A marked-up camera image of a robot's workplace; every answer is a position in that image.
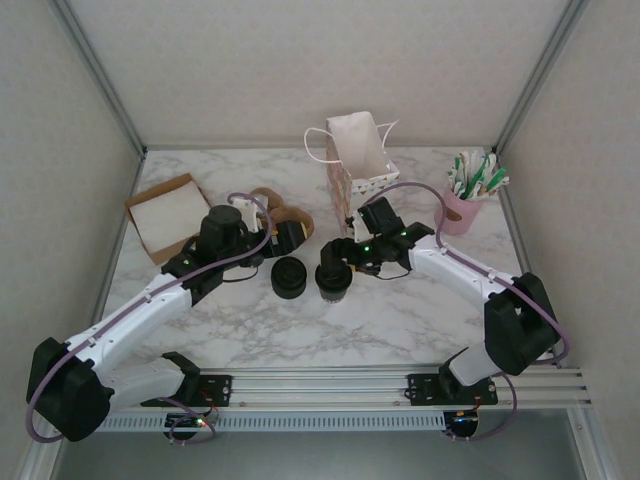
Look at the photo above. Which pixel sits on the brown pulp cup carrier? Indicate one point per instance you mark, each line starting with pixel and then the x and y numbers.
pixel 295 215

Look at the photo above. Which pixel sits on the black plastic cup lid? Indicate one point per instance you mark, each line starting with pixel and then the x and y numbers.
pixel 332 282

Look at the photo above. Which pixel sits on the black paper coffee cup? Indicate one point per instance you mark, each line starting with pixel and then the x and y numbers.
pixel 334 300

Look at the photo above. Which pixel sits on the patterned paper gift bag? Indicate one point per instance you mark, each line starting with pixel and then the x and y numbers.
pixel 355 145

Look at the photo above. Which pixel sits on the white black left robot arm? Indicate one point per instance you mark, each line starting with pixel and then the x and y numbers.
pixel 150 315

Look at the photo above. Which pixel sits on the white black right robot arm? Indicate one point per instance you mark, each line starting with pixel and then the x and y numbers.
pixel 450 265

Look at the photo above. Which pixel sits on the black cup lid stack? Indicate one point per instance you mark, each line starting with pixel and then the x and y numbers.
pixel 288 280

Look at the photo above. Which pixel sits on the white paper napkin stack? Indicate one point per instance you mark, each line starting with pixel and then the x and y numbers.
pixel 165 212

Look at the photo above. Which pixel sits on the brown cardboard napkin box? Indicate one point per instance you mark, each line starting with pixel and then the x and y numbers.
pixel 165 250

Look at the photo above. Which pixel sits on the pink stirrer holder cup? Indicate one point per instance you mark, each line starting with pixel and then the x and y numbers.
pixel 457 217

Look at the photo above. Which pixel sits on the small controller circuit board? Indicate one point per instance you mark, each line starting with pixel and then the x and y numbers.
pixel 462 419
pixel 186 422

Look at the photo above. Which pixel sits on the thin aluminium wall rail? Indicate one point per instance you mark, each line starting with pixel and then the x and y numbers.
pixel 225 147

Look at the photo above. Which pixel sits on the aluminium table side rail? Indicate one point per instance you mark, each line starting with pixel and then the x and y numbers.
pixel 116 250
pixel 524 250

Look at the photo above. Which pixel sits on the wide aluminium mounting rail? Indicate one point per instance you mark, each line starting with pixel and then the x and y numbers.
pixel 320 387

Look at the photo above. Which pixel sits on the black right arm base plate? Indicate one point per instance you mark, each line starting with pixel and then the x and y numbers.
pixel 422 390

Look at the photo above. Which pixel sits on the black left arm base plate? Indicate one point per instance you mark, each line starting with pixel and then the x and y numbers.
pixel 217 387

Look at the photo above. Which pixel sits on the aluminium frame post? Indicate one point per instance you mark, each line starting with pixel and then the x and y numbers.
pixel 103 75
pixel 540 75

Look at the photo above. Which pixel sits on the aluminium lower frame bar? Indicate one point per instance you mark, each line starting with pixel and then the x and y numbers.
pixel 592 445
pixel 37 460

